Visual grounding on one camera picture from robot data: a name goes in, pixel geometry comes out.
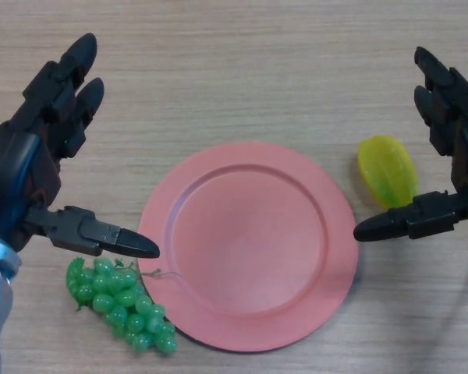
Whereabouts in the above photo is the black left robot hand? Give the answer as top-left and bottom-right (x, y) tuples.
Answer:
(0, 33), (160, 259)

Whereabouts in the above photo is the yellow starfruit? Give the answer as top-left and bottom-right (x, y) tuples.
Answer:
(356, 134), (420, 210)

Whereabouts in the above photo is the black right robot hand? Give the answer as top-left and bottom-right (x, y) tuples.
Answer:
(353, 46), (468, 243)

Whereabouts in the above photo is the pink round plate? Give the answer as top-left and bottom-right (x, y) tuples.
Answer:
(136, 142), (360, 354)

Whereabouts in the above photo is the green grape bunch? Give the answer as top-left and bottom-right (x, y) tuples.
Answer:
(65, 256), (186, 356)

